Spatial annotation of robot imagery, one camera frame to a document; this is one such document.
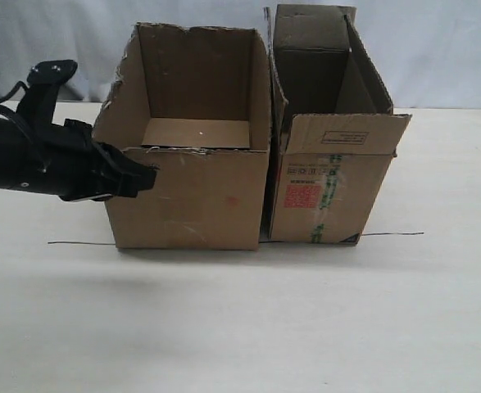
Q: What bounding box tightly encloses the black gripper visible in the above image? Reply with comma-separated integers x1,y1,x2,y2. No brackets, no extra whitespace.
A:
43,119,158,201

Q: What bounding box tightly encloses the wide torn cardboard box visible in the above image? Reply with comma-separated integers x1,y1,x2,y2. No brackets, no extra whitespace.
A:
93,22,272,250

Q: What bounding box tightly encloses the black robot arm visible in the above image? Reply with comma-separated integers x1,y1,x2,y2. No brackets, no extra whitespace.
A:
0,105,158,202

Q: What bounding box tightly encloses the tall taped cardboard box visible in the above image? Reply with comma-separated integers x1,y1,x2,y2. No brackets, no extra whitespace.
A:
266,4,411,245

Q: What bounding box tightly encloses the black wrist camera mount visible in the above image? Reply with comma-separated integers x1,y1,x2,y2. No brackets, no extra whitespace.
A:
0,60,78,128

